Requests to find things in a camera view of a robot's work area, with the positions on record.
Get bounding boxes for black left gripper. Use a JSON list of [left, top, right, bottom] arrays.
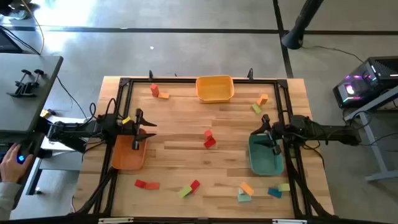
[[119, 108, 158, 151]]

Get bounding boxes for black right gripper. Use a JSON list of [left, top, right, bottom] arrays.
[[250, 114, 285, 156]]

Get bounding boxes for teal plastic bin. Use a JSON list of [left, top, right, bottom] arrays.
[[248, 133, 285, 177]]

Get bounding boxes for dark blue block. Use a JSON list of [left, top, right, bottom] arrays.
[[267, 187, 284, 199]]

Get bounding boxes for person's forearm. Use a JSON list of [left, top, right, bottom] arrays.
[[0, 181, 22, 222]]

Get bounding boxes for orange plastic bin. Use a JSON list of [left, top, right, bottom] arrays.
[[111, 128, 149, 171]]

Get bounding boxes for yellow plastic bin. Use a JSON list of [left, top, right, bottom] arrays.
[[195, 75, 235, 104]]

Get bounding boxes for black pole stand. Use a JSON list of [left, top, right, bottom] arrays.
[[280, 0, 326, 50]]

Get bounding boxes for computer tower with coloured lights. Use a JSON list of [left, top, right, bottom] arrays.
[[332, 55, 398, 109]]

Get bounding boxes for black screw clamp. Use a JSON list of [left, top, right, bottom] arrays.
[[21, 68, 45, 98], [6, 68, 33, 98]]

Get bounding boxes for grey metal desk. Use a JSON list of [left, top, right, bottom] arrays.
[[343, 85, 398, 183]]

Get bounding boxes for black computer mouse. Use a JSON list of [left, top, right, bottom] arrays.
[[14, 146, 35, 166]]

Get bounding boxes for grey side table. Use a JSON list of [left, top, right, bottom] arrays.
[[0, 52, 64, 134]]

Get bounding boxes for dark computer desk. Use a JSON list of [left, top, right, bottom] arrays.
[[0, 130, 43, 212]]

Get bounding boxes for person's hand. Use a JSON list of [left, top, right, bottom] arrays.
[[0, 143, 34, 184]]

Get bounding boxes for dark monitor screen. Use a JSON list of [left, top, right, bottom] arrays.
[[0, 27, 23, 54]]

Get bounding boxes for office chair base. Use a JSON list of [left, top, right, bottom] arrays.
[[0, 0, 34, 21]]

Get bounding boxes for black aluminium table frame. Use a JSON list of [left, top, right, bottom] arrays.
[[93, 77, 312, 220]]

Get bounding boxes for black cable bundle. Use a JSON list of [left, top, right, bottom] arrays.
[[290, 167, 335, 218], [72, 166, 116, 217]]

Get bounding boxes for silver metal bracket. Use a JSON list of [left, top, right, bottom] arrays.
[[98, 217, 134, 224], [272, 218, 308, 224]]

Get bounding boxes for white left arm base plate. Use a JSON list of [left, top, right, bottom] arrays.
[[39, 115, 94, 171]]

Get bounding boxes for black floor cable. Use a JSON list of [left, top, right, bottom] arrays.
[[300, 45, 365, 64]]

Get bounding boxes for yellow floor cable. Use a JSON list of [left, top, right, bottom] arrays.
[[20, 0, 45, 55]]

